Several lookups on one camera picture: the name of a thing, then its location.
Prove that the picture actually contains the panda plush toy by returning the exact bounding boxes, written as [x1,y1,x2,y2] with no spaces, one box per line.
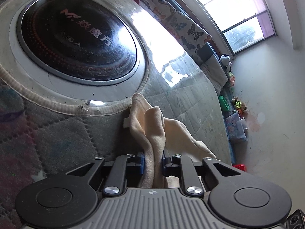
[219,54,233,73]

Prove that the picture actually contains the window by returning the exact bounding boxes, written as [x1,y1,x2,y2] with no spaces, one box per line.
[167,0,278,56]

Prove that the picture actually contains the grey pillow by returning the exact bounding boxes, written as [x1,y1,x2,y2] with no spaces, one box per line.
[202,54,229,94]

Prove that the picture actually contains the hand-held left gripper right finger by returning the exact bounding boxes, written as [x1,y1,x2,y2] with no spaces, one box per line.
[162,154,242,196]

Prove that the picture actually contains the dark blue sofa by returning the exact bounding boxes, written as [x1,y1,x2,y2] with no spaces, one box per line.
[114,0,248,165]

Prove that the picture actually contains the clear plastic storage box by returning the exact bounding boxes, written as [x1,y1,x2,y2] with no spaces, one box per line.
[224,112,248,143]

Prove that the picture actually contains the green plastic bowl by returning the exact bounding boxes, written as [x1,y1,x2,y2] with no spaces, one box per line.
[218,95,230,111]

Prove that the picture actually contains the round black induction cooktop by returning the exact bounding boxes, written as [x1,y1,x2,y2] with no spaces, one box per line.
[16,0,141,85]

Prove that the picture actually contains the cream fleece sweater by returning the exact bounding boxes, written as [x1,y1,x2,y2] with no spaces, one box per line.
[129,93,221,189]

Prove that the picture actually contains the brown plush toys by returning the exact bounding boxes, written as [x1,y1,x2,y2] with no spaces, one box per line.
[232,97,248,114]

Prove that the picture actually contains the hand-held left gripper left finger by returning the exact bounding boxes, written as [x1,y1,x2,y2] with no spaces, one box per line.
[65,153,146,195]

